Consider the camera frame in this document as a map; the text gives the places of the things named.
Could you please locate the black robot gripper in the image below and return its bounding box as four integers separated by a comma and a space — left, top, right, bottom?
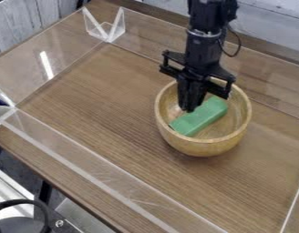
160, 30, 236, 112

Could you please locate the green rectangular block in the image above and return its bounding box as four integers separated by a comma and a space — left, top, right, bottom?
169, 96, 227, 137

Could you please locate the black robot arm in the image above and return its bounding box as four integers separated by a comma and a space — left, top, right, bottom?
160, 0, 241, 112

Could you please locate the light wooden bowl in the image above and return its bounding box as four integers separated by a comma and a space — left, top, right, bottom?
155, 81, 251, 157

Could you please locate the black table leg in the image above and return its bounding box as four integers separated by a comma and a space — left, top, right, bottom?
38, 181, 52, 204

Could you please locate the clear acrylic tray wall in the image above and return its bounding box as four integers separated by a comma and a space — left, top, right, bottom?
0, 1, 299, 233

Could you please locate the clear acrylic corner bracket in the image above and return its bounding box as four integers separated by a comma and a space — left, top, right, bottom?
81, 7, 125, 43

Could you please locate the grey metal base plate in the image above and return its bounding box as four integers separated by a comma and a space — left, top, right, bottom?
56, 198, 116, 233

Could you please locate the black cable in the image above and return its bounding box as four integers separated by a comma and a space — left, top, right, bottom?
0, 198, 52, 233

